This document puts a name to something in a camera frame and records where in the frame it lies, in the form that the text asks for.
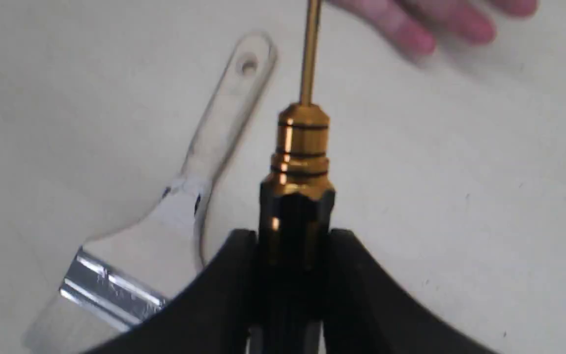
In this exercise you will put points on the wide paint brush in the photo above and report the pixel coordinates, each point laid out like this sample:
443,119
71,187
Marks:
117,281

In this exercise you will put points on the black and gold screwdriver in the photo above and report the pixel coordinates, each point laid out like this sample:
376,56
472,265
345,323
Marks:
296,202

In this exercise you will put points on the person's open bare hand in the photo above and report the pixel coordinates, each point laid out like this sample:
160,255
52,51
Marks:
412,25

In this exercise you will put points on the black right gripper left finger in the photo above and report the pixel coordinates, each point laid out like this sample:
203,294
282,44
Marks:
211,316

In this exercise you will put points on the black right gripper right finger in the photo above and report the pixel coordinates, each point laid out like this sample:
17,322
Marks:
367,312

